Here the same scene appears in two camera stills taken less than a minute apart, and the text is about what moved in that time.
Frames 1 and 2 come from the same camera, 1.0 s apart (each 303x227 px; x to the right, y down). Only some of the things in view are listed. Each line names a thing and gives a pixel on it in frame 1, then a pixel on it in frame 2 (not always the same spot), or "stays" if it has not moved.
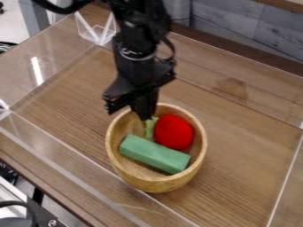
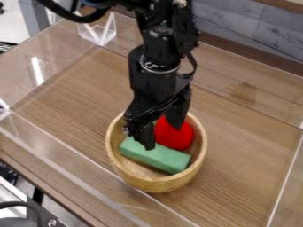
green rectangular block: (155, 154) stays
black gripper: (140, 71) -> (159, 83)
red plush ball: (172, 131) stays
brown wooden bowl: (141, 175) stays
